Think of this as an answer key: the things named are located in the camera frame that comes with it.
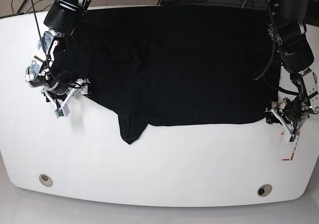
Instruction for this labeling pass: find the table cable grommet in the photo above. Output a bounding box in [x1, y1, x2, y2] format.
[39, 174, 53, 187]
[257, 184, 272, 197]

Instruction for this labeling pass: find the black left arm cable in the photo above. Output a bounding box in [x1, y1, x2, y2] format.
[251, 0, 300, 95]

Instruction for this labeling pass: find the red tape rectangle marking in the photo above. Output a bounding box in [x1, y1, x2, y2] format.
[279, 131, 300, 161]

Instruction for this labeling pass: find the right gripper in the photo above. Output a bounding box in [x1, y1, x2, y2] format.
[41, 79, 90, 109]

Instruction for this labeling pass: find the right table cable grommet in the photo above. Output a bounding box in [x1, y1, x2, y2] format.
[257, 184, 272, 197]

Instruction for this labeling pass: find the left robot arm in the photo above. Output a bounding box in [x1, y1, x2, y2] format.
[267, 0, 319, 139]

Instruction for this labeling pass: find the left table cable grommet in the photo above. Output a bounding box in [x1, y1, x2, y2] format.
[39, 174, 53, 187]

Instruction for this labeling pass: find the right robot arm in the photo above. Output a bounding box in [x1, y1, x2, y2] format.
[25, 0, 91, 117]

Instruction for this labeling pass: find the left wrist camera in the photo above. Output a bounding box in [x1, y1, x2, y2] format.
[289, 134, 298, 142]

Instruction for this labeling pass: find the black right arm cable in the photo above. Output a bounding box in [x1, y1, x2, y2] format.
[26, 0, 83, 88]

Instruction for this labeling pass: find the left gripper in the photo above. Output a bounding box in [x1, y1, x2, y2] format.
[265, 98, 309, 135]

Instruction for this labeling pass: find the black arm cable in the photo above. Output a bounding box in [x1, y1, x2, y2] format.
[26, 0, 83, 88]
[251, 0, 300, 95]

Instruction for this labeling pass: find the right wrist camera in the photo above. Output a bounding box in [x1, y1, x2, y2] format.
[54, 106, 70, 118]

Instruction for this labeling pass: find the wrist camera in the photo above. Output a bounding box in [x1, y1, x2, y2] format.
[289, 134, 298, 142]
[54, 106, 70, 118]

